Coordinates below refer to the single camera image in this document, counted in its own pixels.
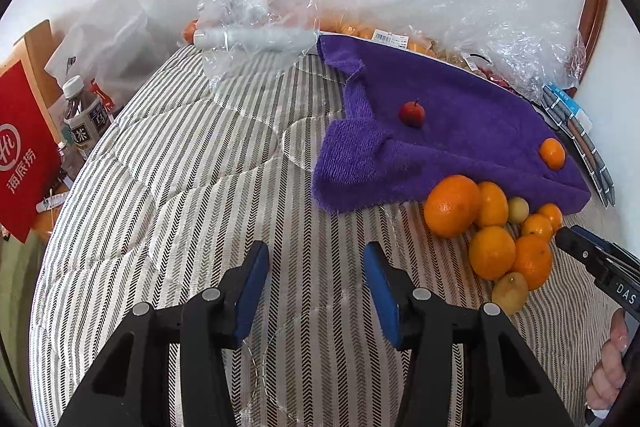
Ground person's right hand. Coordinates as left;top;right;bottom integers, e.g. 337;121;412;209
586;309;629;410

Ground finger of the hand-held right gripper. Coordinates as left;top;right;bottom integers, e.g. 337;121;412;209
555;229;610;280
570;225;640;265

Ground bag of small oranges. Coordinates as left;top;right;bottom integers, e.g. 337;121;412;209
181;7;436;56

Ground small yellow fruit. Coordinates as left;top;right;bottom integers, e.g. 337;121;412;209
506;197;530;224
491;272;530;316

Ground bag of red fruits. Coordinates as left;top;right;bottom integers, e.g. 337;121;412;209
472;59;516;92

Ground small red apple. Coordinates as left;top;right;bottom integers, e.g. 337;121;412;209
398;100;426;128

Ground crumpled clear plastic bag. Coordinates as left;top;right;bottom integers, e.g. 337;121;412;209
375;0;586;92

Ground bag of yellow fruits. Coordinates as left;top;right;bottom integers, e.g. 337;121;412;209
407;27;481;70

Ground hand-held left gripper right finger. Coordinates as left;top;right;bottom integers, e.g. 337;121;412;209
363;241;573;427

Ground large orange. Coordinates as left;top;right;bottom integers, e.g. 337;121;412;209
468;226;517;281
510;234;554;291
474;181;509;229
424;175;482;239

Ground striped grey white blanket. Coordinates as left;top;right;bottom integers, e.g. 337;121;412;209
30;42;621;427

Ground white plastic bag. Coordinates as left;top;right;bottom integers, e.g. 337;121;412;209
45;0;166;118

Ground brown wooden door frame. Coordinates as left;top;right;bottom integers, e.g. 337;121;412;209
577;0;611;92

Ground red paper bag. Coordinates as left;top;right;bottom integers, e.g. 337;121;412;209
0;59;63;244

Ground white-capped drink bottle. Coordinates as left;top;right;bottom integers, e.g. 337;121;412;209
62;75;111;160

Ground blue white tissue pack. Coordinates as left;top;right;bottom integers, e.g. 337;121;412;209
545;81;593;132

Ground roll of plastic bags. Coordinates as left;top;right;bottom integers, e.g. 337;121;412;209
194;26;318;52

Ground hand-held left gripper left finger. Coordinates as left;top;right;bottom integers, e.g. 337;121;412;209
59;240;271;427

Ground purple towel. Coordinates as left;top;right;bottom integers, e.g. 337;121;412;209
312;34;591;215

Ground grey checkered cloth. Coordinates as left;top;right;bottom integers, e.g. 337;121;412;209
542;84;616;208

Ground small orange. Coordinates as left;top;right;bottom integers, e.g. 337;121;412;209
537;203;564;235
520;213;554;242
538;138;567;170

